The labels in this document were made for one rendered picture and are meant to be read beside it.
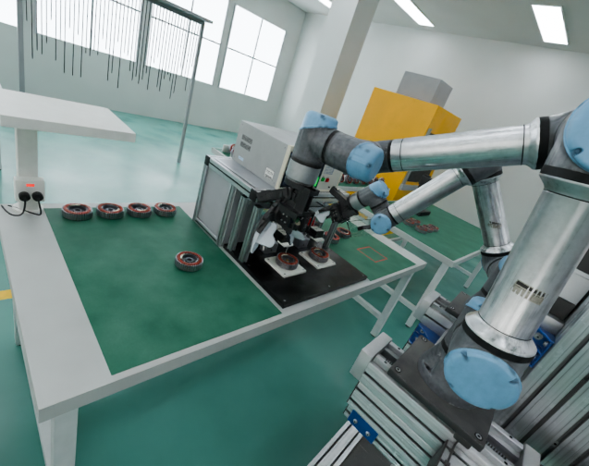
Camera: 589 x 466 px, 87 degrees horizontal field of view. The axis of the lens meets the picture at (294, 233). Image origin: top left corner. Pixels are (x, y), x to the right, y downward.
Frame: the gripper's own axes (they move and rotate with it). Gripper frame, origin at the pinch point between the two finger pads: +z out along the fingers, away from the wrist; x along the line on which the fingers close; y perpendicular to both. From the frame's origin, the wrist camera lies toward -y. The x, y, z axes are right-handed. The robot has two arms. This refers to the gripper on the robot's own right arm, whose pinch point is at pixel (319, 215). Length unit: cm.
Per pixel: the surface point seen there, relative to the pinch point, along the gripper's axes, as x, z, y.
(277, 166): -20.1, -0.6, -22.6
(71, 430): -96, 26, 55
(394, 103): 323, 50, -218
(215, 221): -31, 39, -12
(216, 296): -49, 21, 27
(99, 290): -85, 32, 18
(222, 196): -31.7, 28.4, -20.4
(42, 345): -102, 22, 32
